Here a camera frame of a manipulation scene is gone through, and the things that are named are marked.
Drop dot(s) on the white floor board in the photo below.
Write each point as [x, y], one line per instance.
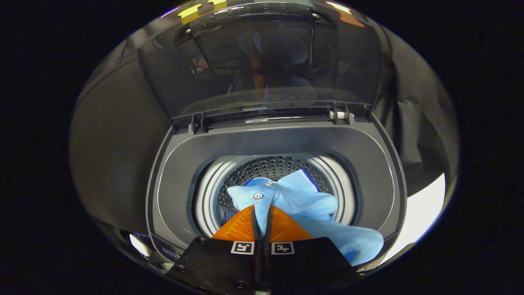
[421, 213]

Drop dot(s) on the dark glass washing machine lid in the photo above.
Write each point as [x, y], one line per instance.
[266, 61]

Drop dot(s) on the light blue polo shirt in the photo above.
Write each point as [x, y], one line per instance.
[311, 200]

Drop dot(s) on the grey washing machine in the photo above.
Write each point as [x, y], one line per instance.
[184, 176]

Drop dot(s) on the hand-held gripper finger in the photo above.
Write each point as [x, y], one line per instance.
[267, 266]
[257, 266]

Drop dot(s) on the small white box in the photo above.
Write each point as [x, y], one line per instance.
[140, 245]

